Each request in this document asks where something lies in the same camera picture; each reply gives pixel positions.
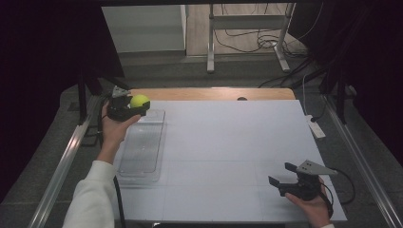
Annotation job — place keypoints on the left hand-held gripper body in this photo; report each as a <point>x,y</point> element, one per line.
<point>118,109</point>

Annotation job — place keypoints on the wooden table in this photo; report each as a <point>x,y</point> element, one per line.
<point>206,94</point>

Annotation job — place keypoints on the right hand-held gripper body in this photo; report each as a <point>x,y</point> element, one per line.
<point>302,188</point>

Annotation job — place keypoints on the black floor frame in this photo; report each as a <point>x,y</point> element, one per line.
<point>90,139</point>

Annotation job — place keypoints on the clear plastic tray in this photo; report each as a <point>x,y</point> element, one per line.
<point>142,148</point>

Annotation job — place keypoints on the white metal stand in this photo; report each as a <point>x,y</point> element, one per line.
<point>210,47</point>

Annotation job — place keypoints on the white board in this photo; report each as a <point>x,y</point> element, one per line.
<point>221,190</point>

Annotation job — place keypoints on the black stand leg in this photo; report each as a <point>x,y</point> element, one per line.
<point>341,101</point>
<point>82,101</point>

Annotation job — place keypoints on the dark curtain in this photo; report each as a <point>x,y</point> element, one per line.
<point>41,79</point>
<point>374,63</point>

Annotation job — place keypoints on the person's right hand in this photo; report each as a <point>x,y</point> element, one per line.
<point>312,209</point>

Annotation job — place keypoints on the white cabinet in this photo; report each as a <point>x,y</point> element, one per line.
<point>142,28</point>

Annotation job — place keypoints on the person's left hand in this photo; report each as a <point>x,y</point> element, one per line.
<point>114,131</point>

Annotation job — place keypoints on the aluminium rail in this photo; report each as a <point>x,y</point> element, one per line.
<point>60,171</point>
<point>364,164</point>

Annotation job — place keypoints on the yellow tennis ball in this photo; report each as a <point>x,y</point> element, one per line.
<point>139,100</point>

